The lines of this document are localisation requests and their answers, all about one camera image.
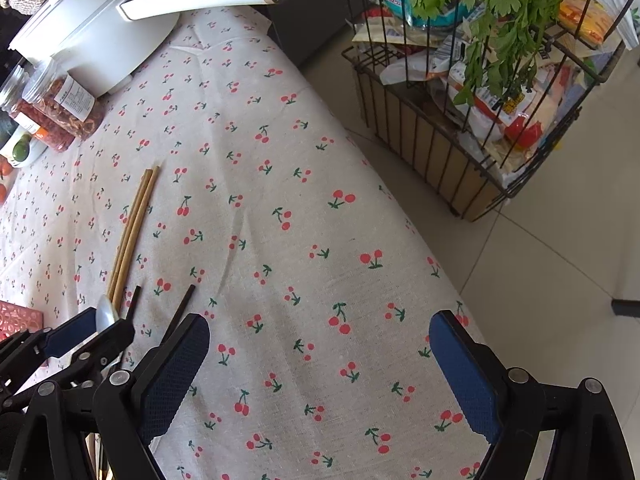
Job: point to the black chopstick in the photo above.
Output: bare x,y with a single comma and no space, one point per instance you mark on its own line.
181,308

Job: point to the white ceramic spoon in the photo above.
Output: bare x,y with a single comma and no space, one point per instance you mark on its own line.
107,312

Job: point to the pink perforated utensil holder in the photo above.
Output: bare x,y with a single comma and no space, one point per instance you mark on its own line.
17,319

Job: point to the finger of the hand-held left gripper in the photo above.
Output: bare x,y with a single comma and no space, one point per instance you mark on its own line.
70,332
107,342

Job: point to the white electric cooking pot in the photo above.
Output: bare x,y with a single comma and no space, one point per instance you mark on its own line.
95,30

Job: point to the wooden chopstick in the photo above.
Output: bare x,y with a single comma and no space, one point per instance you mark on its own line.
131,225
140,230

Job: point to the plastic jar of dried slices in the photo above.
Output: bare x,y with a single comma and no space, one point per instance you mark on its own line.
60,105

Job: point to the white flower-print bowl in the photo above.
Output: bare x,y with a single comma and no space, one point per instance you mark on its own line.
35,152

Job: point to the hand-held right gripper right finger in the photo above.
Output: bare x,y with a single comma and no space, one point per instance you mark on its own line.
465,380

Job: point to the dark green squash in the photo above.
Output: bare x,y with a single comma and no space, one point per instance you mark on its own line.
19,149

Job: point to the cherry-print tablecloth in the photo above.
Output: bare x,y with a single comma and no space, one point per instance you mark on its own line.
280,240

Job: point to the green celery bunch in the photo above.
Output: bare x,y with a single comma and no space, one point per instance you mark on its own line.
495,5

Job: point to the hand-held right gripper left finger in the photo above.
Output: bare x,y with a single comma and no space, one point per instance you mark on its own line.
175,375

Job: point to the pile of food packets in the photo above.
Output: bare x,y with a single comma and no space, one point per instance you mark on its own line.
505,100

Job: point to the small orange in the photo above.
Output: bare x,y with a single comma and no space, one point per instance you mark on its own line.
1,193
4,167

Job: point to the plastic jar of dried chili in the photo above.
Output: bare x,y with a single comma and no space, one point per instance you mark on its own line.
10,92

